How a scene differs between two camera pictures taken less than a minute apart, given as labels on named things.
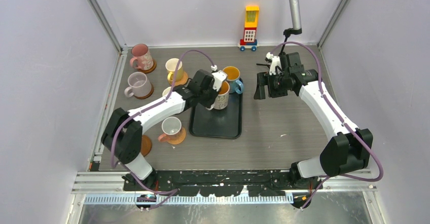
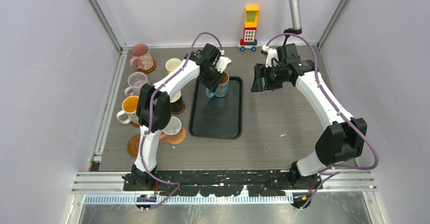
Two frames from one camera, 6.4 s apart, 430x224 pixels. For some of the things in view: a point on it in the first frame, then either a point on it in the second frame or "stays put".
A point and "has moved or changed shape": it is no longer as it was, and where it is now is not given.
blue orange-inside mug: x=233 y=74 has moved or changed shape
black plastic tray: x=223 y=123 stays put
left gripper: x=208 y=104 -> x=212 y=85
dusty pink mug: x=142 y=59 stays put
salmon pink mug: x=172 y=127 stays put
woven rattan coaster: x=180 y=140 stays put
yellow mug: x=171 y=65 stays put
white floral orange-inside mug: x=221 y=100 -> x=129 y=106
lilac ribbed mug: x=140 y=85 stays put
